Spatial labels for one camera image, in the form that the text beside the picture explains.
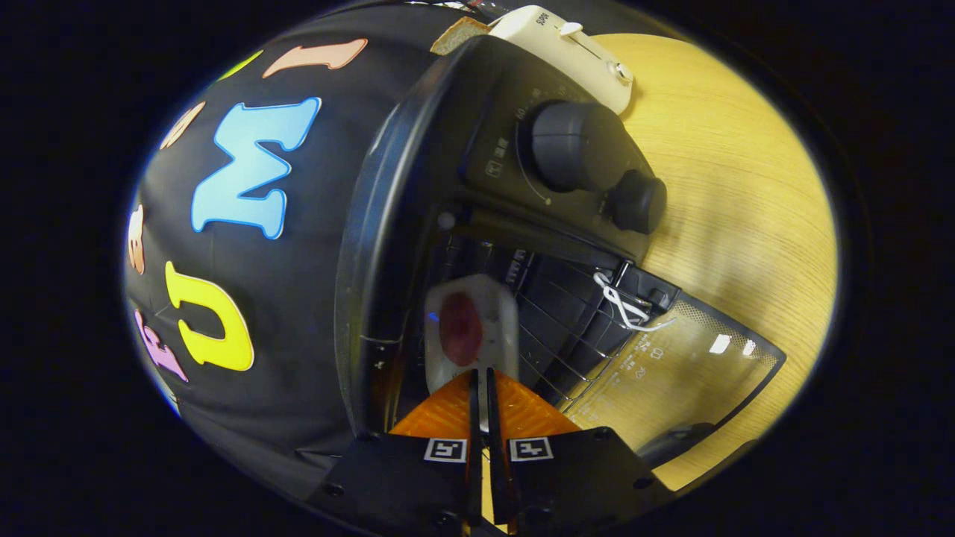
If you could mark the black toaster oven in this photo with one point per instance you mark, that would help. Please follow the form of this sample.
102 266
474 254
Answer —
418 149

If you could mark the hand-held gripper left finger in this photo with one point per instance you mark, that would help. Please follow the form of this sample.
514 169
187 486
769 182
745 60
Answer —
403 477

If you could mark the pink ham slice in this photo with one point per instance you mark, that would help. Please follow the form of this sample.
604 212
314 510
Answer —
460 328

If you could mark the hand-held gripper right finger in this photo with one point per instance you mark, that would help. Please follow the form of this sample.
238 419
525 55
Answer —
574 477

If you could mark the white pop-up toaster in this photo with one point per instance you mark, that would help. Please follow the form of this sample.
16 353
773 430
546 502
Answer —
567 56

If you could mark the brown bread slice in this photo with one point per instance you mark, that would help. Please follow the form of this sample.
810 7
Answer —
455 33

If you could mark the white square floral plate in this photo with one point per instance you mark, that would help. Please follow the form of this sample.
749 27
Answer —
496 313

